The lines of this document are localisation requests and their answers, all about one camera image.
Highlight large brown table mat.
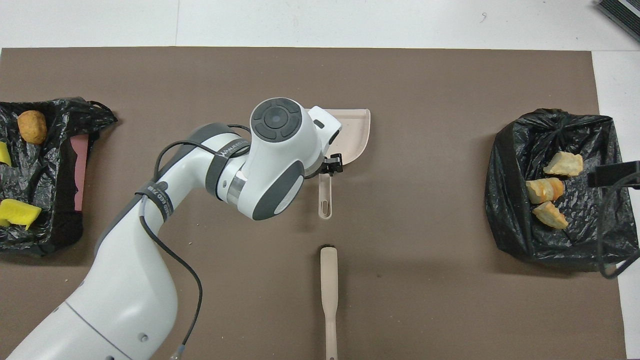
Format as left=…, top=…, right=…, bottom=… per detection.
left=0, top=46, right=628, bottom=360

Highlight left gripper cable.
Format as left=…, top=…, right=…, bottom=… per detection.
left=136, top=123, right=252, bottom=360

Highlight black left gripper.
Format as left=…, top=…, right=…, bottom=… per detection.
left=320, top=153, right=345, bottom=176

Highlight pink plastic bin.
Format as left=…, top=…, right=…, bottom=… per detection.
left=70, top=136, right=92, bottom=213

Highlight beige hand brush black bristles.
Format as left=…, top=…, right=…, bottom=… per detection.
left=320, top=244, right=340, bottom=360

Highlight pale bread chunk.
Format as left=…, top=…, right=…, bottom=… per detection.
left=543, top=151, right=585, bottom=178

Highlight black plastic trash bag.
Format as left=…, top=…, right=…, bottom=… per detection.
left=0, top=96, right=119, bottom=257
left=484, top=108, right=640, bottom=273

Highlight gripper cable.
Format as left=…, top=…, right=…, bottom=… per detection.
left=136, top=123, right=252, bottom=360
left=597, top=180, right=640, bottom=280

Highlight dark grey ribbed device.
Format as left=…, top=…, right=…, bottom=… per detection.
left=594, top=0, right=640, bottom=29

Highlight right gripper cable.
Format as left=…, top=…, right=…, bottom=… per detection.
left=597, top=180, right=640, bottom=280

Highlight striped croissant roll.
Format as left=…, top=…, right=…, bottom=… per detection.
left=532, top=201, right=570, bottom=230
left=525, top=178, right=566, bottom=205

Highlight beige plastic dustpan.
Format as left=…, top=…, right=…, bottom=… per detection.
left=307, top=106, right=372, bottom=220

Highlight brown peanut-shaped bread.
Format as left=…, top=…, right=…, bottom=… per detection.
left=17, top=110, right=49, bottom=146

